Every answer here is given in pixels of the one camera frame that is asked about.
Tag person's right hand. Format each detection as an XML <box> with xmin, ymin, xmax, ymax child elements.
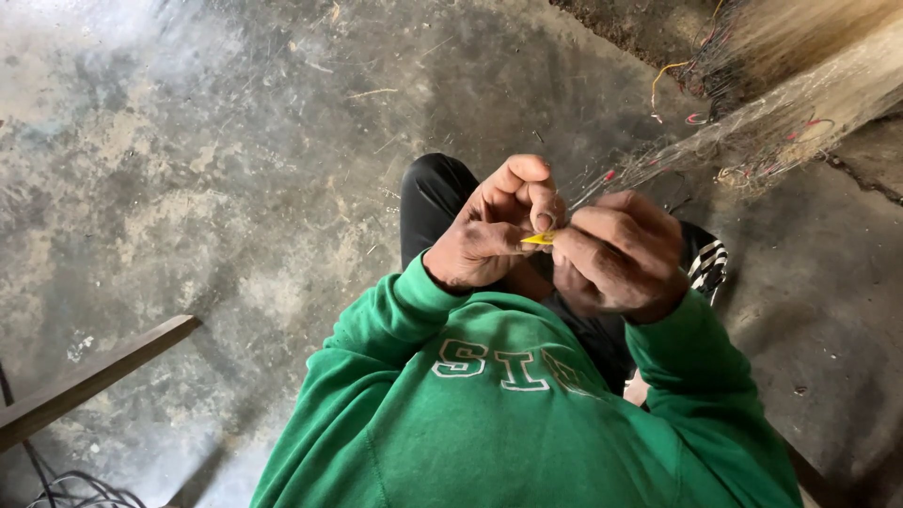
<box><xmin>551</xmin><ymin>189</ymin><xmax>691</xmax><ymax>326</ymax></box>

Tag person's left hand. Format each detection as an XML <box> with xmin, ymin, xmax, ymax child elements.
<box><xmin>422</xmin><ymin>154</ymin><xmax>567</xmax><ymax>294</ymax></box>

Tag black white-striped trousers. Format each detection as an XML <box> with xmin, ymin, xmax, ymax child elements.
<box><xmin>399</xmin><ymin>153</ymin><xmax>729</xmax><ymax>396</ymax></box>

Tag green hooded sweatshirt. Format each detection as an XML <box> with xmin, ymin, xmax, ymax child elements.
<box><xmin>250</xmin><ymin>250</ymin><xmax>805</xmax><ymax>508</ymax></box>

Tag dusty wooden beam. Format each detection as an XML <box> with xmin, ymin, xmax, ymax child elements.
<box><xmin>614</xmin><ymin>0</ymin><xmax>903</xmax><ymax>202</ymax></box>

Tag brown wooden plank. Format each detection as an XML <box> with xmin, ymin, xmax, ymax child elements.
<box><xmin>0</xmin><ymin>315</ymin><xmax>203</xmax><ymax>453</ymax></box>

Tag bundle of thin wires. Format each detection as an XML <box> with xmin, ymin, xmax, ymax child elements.
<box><xmin>566</xmin><ymin>106</ymin><xmax>842</xmax><ymax>213</ymax></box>

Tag yellow wire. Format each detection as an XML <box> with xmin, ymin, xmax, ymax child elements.
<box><xmin>650</xmin><ymin>59</ymin><xmax>697</xmax><ymax>122</ymax></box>

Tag dark tangled wire heap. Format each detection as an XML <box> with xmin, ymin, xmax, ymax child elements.
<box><xmin>676</xmin><ymin>0</ymin><xmax>752</xmax><ymax>122</ymax></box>

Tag black cables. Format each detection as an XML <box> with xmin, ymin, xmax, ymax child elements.
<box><xmin>0</xmin><ymin>360</ymin><xmax>147</xmax><ymax>508</ymax></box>

